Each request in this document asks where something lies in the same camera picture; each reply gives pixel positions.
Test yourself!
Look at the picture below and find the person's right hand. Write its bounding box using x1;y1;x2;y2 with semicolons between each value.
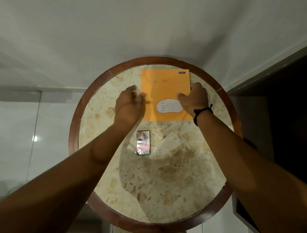
176;82;209;118

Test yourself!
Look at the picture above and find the person's left hand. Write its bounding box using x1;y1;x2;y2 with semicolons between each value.
114;85;146;126

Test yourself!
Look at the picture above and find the orange notebook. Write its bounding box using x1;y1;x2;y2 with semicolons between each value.
140;69;193;122

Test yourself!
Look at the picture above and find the person's left forearm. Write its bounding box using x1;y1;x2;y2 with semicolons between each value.
0;121;139;233

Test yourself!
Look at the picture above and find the person's right forearm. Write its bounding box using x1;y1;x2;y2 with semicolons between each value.
195;109;307;233

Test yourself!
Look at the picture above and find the black wrist band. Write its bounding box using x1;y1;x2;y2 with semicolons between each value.
193;104;214;127

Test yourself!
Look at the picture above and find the small dark printed box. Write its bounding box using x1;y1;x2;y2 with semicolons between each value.
136;130;151;156

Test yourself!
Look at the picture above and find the round marble table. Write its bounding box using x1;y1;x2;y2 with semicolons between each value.
68;56;243;232

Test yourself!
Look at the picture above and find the dark wooden furniture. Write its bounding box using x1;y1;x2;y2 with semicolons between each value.
226;55;307;233

